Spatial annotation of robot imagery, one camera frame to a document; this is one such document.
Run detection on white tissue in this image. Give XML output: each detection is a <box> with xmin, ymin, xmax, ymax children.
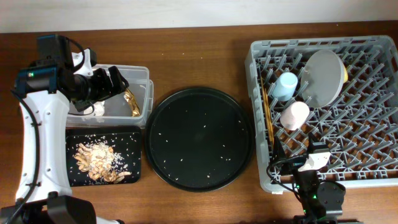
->
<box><xmin>91</xmin><ymin>101</ymin><xmax>105</xmax><ymax>116</ymax></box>

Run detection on gold foil wrapper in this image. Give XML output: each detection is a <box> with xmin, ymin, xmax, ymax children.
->
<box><xmin>124</xmin><ymin>88</ymin><xmax>141</xmax><ymax>117</ymax></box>

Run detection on pink plastic cup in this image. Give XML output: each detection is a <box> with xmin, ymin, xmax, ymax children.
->
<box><xmin>280</xmin><ymin>101</ymin><xmax>310</xmax><ymax>131</ymax></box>

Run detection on wooden chopstick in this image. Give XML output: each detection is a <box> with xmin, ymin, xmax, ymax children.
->
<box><xmin>260</xmin><ymin>78</ymin><xmax>274</xmax><ymax>147</ymax></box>
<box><xmin>262</xmin><ymin>88</ymin><xmax>274</xmax><ymax>146</ymax></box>

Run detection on food scraps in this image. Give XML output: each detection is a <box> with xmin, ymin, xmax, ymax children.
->
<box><xmin>68</xmin><ymin>133</ymin><xmax>141</xmax><ymax>184</ymax></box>

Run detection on blue plastic cup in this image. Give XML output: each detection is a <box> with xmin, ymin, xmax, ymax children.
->
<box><xmin>271</xmin><ymin>72</ymin><xmax>298</xmax><ymax>102</ymax></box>

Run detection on grey round plate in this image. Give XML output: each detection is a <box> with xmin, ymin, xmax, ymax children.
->
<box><xmin>300</xmin><ymin>50</ymin><xmax>345</xmax><ymax>108</ymax></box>

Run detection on yellow bowl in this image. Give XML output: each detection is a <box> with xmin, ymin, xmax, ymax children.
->
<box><xmin>343</xmin><ymin>67</ymin><xmax>348</xmax><ymax>83</ymax></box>

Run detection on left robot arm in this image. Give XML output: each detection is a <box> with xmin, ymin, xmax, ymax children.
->
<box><xmin>1</xmin><ymin>65</ymin><xmax>129</xmax><ymax>223</ymax></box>

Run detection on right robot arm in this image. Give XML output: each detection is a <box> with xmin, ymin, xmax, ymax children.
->
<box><xmin>266</xmin><ymin>133</ymin><xmax>346</xmax><ymax>224</ymax></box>

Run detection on grey dishwasher rack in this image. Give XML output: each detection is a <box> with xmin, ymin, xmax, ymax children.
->
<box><xmin>245</xmin><ymin>35</ymin><xmax>397</xmax><ymax>194</ymax></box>

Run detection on clear plastic bin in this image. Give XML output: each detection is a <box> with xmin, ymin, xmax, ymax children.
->
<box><xmin>67</xmin><ymin>65</ymin><xmax>154</xmax><ymax>129</ymax></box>

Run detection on black rectangular tray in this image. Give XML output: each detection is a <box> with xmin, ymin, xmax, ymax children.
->
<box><xmin>65</xmin><ymin>125</ymin><xmax>142</xmax><ymax>187</ymax></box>

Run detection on round black tray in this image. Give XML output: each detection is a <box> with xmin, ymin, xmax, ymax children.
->
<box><xmin>144</xmin><ymin>87</ymin><xmax>255</xmax><ymax>192</ymax></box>

